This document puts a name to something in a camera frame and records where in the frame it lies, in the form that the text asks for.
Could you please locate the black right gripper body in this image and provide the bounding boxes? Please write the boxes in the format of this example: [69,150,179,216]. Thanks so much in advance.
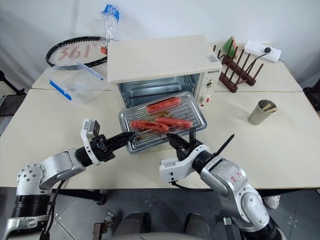
[174,138,204,161]

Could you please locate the wooden sticks bundle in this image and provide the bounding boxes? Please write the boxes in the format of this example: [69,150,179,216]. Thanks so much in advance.
[260,100,279,114]

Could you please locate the grey cylindrical cup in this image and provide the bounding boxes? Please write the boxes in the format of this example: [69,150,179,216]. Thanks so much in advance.
[247,99,276,126]

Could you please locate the dark grey rounded shape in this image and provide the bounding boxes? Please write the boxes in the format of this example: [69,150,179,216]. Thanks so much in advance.
[184,212,218,240]
[115,211,152,240]

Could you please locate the white oven dial knob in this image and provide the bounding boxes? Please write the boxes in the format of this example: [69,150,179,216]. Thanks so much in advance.
[202,78,216,90]

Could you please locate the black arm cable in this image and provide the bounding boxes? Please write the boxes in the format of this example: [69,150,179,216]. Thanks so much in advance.
[39,179,66,240]
[169,180,215,193]

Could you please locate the black tennis racket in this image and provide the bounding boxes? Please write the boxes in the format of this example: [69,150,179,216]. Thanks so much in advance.
[45,36,118,69]

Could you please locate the oven knob with red mark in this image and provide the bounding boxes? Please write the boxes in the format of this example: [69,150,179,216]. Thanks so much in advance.
[199,94,213,106]

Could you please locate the clear plastic bag blue tape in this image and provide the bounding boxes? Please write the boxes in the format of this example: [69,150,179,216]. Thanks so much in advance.
[94,4,122,42]

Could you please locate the black tripod stand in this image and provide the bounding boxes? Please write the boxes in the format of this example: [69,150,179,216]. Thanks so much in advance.
[0,69,27,96]

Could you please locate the cream toaster oven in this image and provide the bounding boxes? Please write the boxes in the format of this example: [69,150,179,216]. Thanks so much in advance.
[106,34,222,109]

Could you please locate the clear plastic container blue clasps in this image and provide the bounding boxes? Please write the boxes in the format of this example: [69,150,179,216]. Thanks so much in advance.
[48,62,105,105]

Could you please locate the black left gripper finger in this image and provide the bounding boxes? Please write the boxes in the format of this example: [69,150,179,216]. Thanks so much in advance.
[109,131,137,146]
[110,137,135,152]

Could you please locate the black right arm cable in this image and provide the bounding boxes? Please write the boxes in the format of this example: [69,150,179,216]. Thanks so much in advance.
[169,180,215,193]

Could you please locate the black oven power cable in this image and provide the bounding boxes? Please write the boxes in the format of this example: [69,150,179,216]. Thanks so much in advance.
[245,47,274,76]

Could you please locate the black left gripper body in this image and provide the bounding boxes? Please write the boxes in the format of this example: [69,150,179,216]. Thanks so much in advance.
[89,134,117,164]

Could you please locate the silver metal baking tray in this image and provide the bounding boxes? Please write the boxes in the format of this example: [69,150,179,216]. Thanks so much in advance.
[117,91,208,154]

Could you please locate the green watermelon slice toy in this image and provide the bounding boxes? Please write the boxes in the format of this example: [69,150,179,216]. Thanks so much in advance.
[222,35,240,57]

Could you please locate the white sneaker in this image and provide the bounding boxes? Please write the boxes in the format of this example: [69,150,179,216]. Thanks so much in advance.
[262,195,281,210]

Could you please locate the red sausage on skewer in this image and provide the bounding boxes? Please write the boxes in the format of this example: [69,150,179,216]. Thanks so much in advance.
[154,116,194,129]
[145,97,182,114]
[129,119,171,133]

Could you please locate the black pointed strap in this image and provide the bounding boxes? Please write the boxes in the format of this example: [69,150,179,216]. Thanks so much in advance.
[215,133,236,156]

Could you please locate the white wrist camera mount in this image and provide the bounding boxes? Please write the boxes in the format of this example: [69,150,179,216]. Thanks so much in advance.
[79,119,106,166]
[159,144,211,186]

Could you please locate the black table frame bar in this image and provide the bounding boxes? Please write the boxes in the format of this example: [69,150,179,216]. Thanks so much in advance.
[53,188,109,207]

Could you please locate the dark brown wooden dish rack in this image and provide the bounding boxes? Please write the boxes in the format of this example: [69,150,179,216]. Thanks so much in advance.
[213,44,264,94]

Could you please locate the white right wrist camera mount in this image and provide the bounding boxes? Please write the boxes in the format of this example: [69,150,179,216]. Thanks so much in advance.
[159,144,211,186]

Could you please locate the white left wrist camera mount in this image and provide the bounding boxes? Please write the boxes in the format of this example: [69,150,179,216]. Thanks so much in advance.
[79,119,106,166]

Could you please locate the white power strip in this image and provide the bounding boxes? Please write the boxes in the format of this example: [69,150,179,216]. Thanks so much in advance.
[242,40,283,64]

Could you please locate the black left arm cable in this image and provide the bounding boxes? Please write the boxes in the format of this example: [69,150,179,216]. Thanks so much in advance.
[39,179,66,240]

